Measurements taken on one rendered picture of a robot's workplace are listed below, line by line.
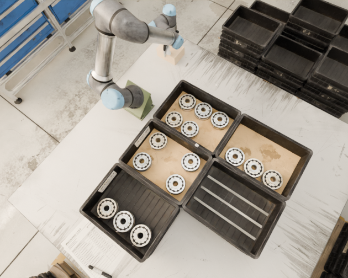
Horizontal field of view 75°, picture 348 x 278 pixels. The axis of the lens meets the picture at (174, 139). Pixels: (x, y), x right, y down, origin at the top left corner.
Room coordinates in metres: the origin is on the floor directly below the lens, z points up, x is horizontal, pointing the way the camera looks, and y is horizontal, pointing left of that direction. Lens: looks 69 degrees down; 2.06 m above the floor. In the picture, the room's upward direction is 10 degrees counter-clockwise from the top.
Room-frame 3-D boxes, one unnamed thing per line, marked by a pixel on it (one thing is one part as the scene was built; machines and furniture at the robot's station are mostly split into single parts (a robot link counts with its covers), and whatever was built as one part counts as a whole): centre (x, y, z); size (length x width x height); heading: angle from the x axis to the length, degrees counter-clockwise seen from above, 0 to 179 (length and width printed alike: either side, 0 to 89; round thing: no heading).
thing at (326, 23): (1.42, -1.35, 0.37); 0.40 x 0.30 x 0.45; 45
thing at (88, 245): (-0.04, 0.54, 0.70); 0.33 x 0.23 x 0.01; 45
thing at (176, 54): (1.17, -0.08, 0.74); 0.16 x 0.12 x 0.07; 45
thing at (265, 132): (0.27, -0.43, 0.87); 0.40 x 0.30 x 0.11; 46
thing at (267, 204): (0.05, -0.22, 0.87); 0.40 x 0.30 x 0.11; 46
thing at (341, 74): (0.85, -1.35, 0.37); 0.40 x 0.30 x 0.45; 45
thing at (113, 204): (0.14, 0.40, 0.86); 0.10 x 0.10 x 0.01
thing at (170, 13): (1.15, -0.10, 1.05); 0.09 x 0.08 x 0.11; 126
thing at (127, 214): (0.06, 0.32, 0.86); 0.10 x 0.10 x 0.01
